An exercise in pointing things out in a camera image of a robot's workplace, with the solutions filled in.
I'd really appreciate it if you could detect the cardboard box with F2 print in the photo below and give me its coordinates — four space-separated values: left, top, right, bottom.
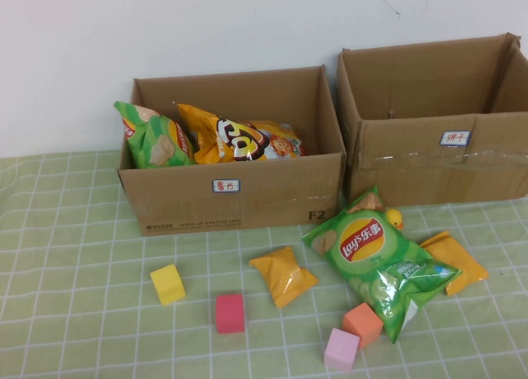
116 65 347 237

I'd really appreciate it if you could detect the small green Lay's chips bag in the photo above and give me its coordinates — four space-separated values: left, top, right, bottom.
113 101 197 169

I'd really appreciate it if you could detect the pink foam cube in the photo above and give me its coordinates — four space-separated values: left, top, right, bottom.
323 328 361 374

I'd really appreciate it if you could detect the orange snack bag lion print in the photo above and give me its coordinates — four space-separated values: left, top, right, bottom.
176 102 309 165

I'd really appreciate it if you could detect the small orange snack packet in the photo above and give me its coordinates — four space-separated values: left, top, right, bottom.
419 230 490 297
248 246 320 310

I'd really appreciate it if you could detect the red foam cube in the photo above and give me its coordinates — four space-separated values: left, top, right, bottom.
214 293 246 335

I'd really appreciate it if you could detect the cardboard box with clear tape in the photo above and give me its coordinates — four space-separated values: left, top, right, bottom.
336 32 528 209

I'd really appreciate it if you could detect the orange foam cube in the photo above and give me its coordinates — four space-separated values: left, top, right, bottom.
342 302 384 350

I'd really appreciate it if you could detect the yellow foam cube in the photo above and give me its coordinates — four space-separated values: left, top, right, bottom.
149 263 187 306

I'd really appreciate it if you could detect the white label red two-character writing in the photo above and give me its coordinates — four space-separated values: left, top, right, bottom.
211 178 242 194

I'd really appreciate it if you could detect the green checkered tablecloth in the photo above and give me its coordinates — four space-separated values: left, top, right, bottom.
0 149 528 379

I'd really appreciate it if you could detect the yellow rubber duck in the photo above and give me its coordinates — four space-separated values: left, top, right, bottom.
384 207 405 231

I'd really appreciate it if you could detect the large green Lay's chips bag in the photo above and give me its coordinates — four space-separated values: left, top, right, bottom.
301 184 463 345

